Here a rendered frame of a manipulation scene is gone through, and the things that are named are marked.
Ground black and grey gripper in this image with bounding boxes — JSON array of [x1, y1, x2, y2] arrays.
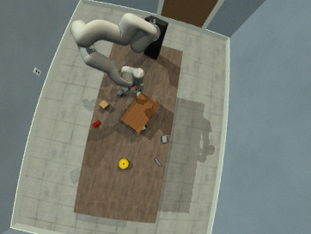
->
[[136, 85, 143, 92]]

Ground tan cardboard box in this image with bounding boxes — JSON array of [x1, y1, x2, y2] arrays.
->
[[100, 100, 109, 110]]

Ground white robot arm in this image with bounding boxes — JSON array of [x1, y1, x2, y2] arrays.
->
[[70, 13, 160, 92]]

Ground yellow short cylinder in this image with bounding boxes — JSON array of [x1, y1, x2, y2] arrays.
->
[[119, 158, 129, 169]]

